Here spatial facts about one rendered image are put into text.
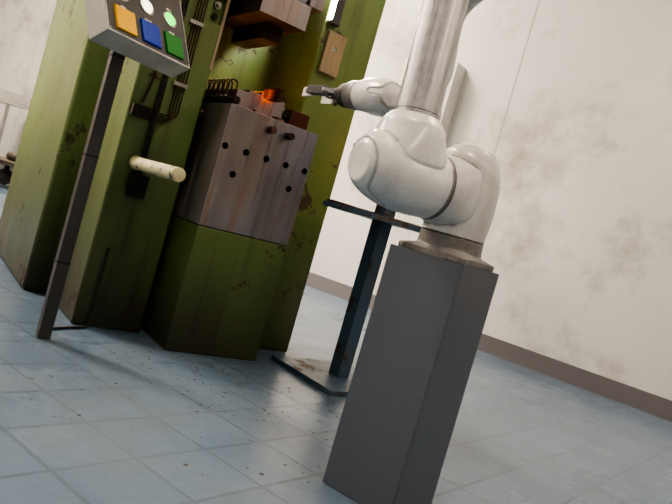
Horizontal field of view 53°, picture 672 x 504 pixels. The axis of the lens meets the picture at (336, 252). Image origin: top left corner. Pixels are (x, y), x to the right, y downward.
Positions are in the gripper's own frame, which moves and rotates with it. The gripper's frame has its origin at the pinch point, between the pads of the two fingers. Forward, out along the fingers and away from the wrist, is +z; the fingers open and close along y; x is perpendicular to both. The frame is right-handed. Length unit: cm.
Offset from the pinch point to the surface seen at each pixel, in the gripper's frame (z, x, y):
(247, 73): 83, 14, 11
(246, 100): 35.1, -4.6, -8.0
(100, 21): 9, -2, -69
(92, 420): -40, -100, -58
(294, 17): 35.1, 30.5, 1.8
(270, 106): 35.1, -3.6, 2.0
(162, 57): 16, -4, -48
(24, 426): -45, -100, -74
